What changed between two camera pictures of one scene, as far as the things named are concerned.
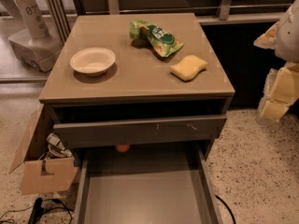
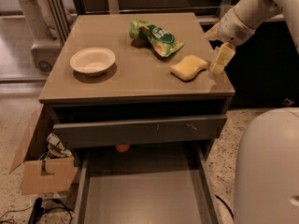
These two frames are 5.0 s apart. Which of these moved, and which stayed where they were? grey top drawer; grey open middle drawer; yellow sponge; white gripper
Moved: white gripper
Stayed: grey top drawer; yellow sponge; grey open middle drawer
